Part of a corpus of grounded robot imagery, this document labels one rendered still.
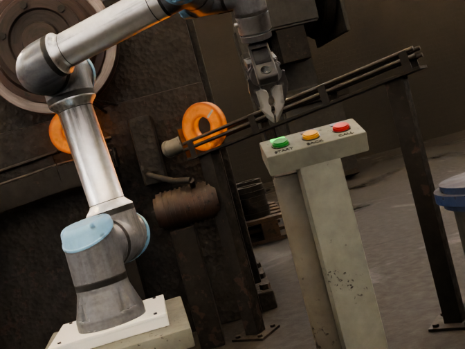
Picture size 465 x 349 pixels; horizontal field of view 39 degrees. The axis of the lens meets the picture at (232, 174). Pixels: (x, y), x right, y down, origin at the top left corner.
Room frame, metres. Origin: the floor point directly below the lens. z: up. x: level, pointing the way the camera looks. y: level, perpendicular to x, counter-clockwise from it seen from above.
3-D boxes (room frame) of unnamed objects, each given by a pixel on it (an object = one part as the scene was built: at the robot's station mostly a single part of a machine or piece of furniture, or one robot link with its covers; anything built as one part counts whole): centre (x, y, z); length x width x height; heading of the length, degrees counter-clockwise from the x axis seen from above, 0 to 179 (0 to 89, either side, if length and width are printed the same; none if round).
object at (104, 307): (1.42, 0.34, 0.37); 0.15 x 0.15 x 0.10
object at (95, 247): (1.43, 0.34, 0.49); 0.13 x 0.12 x 0.14; 164
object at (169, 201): (2.13, 0.16, 0.27); 0.22 x 0.13 x 0.53; 92
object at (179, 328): (1.42, 0.34, 0.28); 0.32 x 0.32 x 0.04; 8
